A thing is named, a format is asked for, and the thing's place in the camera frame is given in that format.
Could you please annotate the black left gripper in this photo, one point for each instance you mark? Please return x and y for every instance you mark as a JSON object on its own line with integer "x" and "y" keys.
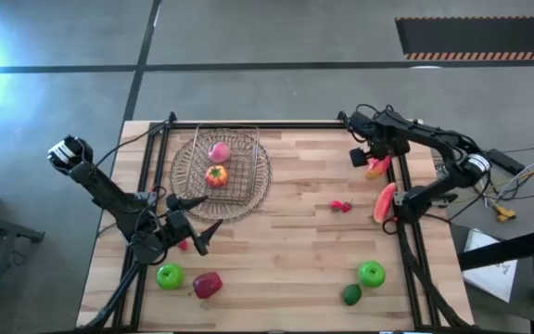
{"x": 179, "y": 227}

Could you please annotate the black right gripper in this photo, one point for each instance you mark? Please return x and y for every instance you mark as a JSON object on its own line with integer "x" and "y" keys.
{"x": 390, "y": 145}

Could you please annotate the red and yellow mango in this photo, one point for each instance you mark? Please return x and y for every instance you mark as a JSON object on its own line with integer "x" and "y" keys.
{"x": 372, "y": 170}

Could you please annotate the orange-red tomato with green stem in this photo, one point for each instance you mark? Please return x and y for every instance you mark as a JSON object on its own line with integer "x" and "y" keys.
{"x": 216, "y": 176}

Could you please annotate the watermelon slice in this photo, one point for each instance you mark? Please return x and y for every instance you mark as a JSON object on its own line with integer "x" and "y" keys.
{"x": 383, "y": 204}

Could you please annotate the bright green apple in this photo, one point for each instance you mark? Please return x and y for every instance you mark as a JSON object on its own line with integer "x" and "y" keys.
{"x": 170, "y": 276}
{"x": 372, "y": 273}

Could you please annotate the red apple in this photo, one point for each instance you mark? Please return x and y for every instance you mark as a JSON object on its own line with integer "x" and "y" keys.
{"x": 207, "y": 285}

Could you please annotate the pink round peach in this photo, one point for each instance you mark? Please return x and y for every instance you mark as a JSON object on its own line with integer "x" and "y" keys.
{"x": 219, "y": 152}

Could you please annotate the dark green avocado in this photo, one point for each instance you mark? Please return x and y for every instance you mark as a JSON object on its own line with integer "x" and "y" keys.
{"x": 352, "y": 294}

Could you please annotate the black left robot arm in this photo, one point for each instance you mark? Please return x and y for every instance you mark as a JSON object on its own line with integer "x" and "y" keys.
{"x": 105, "y": 192}

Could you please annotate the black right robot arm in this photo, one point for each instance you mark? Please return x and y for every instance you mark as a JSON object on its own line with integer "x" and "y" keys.
{"x": 434, "y": 137}

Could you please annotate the round woven wicker placemat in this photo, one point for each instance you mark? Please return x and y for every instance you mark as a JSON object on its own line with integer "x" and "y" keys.
{"x": 258, "y": 204}

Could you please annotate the black power brick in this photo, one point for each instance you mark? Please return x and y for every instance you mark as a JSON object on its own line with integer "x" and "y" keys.
{"x": 505, "y": 161}

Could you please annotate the black mat with hazard stripes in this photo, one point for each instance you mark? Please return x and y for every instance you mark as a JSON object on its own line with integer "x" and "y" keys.
{"x": 480, "y": 34}

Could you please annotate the black desk bar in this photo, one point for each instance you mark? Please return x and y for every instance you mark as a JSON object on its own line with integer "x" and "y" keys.
{"x": 508, "y": 248}

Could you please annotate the white paper sheet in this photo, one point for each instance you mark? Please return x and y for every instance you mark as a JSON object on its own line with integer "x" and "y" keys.
{"x": 494, "y": 273}

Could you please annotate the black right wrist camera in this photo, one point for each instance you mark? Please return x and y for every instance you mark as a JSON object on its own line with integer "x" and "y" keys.
{"x": 359, "y": 158}

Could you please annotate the black aluminium table frame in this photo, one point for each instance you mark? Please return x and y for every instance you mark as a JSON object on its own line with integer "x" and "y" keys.
{"x": 271, "y": 125}

